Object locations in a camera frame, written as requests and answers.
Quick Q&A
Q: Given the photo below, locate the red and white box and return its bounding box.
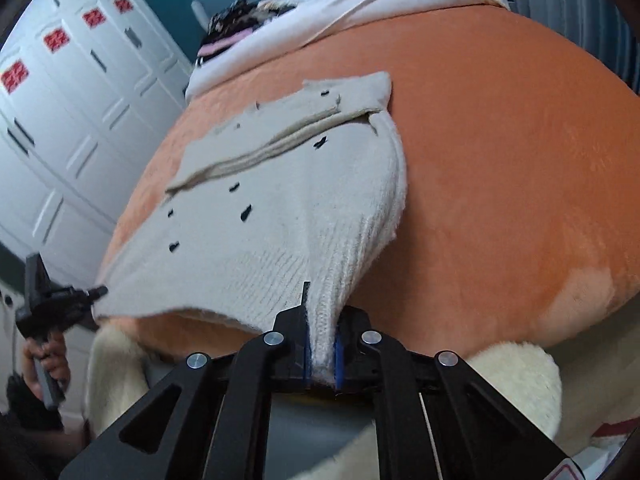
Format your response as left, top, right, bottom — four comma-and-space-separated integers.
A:
575, 420, 632, 476

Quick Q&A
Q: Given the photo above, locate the cream fluffy blanket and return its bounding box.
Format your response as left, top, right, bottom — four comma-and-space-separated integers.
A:
87, 327, 563, 461

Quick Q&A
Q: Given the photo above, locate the orange plush blanket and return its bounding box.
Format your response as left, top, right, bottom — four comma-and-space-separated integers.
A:
95, 5, 640, 361

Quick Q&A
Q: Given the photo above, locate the person's left hand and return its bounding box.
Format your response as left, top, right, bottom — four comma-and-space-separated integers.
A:
22, 332, 72, 402

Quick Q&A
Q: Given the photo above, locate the white wardrobe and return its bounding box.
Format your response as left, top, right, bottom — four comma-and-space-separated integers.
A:
0, 0, 193, 321

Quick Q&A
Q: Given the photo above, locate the beige knit sweater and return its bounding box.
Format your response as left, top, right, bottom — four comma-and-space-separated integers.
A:
92, 71, 408, 386

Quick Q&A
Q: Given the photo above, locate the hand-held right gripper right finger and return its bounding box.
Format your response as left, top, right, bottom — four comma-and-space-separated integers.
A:
334, 305, 586, 480

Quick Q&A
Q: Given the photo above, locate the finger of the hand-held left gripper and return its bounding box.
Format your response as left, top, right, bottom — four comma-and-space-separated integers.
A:
75, 285, 109, 307

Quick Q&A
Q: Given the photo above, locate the grey striped curtain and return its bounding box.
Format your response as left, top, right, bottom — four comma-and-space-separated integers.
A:
487, 0, 640, 91

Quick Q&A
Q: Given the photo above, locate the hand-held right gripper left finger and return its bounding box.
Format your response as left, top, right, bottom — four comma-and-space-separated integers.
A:
59, 281, 313, 480

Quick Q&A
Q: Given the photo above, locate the pile of dark clothes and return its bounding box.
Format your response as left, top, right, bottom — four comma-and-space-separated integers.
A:
195, 0, 298, 68

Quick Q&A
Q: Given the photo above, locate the person's left forearm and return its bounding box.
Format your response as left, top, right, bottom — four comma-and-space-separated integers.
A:
0, 372, 91, 480

